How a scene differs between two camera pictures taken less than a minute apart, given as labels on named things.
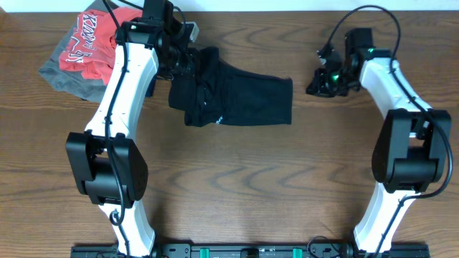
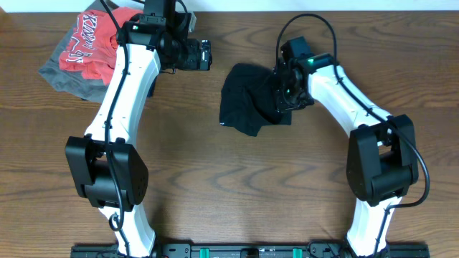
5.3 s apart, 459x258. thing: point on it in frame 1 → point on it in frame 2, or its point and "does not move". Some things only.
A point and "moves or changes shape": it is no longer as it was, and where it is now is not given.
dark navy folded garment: x=151 y=88 does not move
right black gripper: x=317 y=87 → x=282 y=105
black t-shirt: x=217 y=92 moves or changes shape
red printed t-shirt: x=91 y=49 does not move
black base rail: x=253 y=250 does not move
